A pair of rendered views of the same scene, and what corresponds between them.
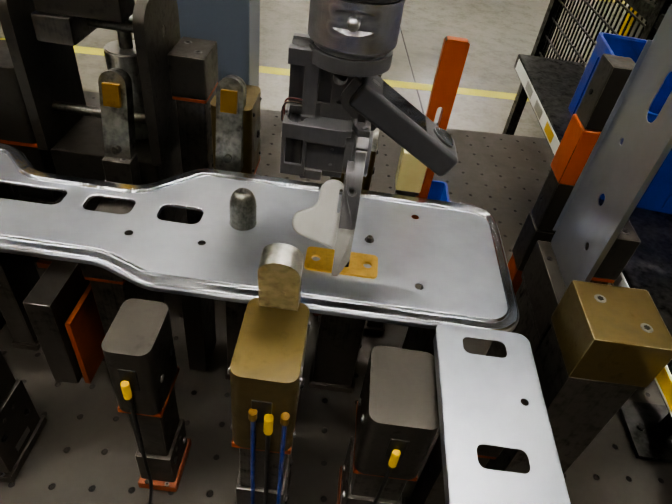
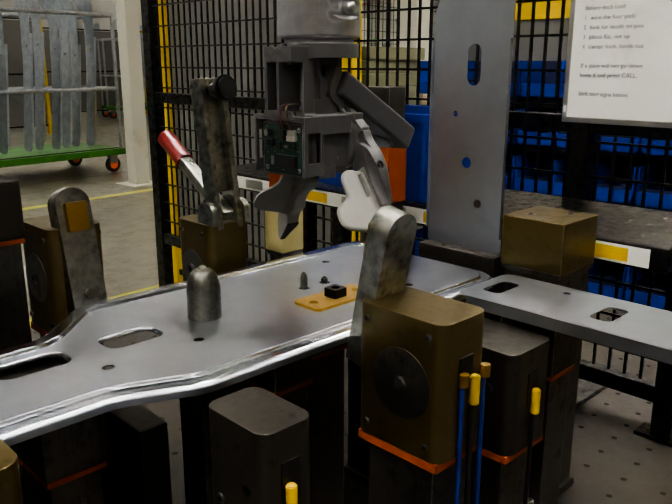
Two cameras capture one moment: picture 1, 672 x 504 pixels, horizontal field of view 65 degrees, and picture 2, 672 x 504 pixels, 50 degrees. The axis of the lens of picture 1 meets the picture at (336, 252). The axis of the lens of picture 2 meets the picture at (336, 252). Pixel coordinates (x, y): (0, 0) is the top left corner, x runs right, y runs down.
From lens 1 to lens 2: 50 cm
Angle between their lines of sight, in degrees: 46
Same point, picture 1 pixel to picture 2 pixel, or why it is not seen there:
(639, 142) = (476, 101)
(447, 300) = (438, 281)
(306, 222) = (351, 214)
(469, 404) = (549, 307)
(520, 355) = (523, 281)
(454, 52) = not seen: hidden behind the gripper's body
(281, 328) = (416, 299)
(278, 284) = (398, 250)
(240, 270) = (273, 334)
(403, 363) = not seen: hidden behind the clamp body
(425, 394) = (512, 331)
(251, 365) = (445, 317)
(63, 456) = not seen: outside the picture
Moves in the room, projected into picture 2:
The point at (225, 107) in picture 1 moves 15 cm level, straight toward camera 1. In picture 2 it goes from (76, 224) to (187, 242)
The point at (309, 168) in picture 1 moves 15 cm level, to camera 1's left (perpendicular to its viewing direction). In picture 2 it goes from (324, 167) to (177, 185)
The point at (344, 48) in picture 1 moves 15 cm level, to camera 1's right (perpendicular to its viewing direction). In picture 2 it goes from (344, 31) to (451, 35)
